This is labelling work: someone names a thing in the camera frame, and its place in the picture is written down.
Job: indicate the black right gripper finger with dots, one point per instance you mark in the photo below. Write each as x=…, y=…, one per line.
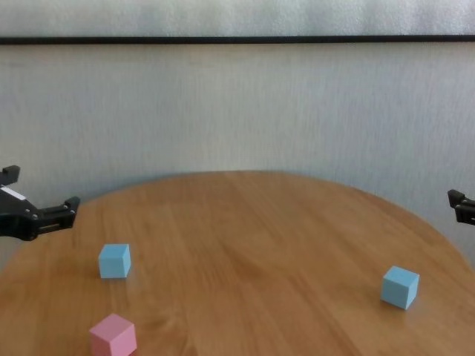
x=462, y=207

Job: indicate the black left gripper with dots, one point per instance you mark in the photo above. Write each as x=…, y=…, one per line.
x=16, y=219

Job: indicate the light blue cube block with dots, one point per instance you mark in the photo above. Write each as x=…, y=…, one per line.
x=114, y=262
x=399, y=287

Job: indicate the pink cube block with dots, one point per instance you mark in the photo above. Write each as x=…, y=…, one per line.
x=111, y=337

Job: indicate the black wall rail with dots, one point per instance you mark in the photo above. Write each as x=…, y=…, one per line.
x=237, y=40

